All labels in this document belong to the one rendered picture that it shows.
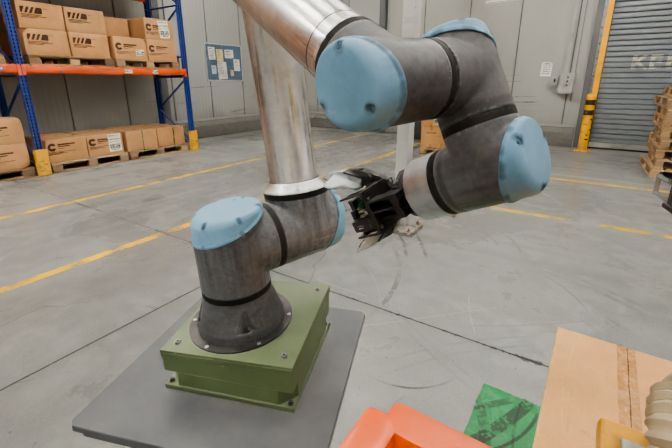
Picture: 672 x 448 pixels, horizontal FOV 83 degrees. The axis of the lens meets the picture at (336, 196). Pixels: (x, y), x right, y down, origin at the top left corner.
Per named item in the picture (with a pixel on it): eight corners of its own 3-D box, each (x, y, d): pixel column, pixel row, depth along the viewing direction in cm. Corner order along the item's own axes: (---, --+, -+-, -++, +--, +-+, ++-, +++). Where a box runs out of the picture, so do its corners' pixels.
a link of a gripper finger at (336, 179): (305, 172, 66) (346, 189, 61) (327, 160, 70) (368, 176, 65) (306, 187, 68) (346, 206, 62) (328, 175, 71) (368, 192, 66)
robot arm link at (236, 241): (190, 279, 86) (176, 206, 80) (259, 254, 96) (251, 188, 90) (215, 310, 74) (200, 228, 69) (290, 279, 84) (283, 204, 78)
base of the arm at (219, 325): (180, 335, 83) (171, 296, 80) (234, 288, 100) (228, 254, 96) (252, 356, 76) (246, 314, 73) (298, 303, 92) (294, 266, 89)
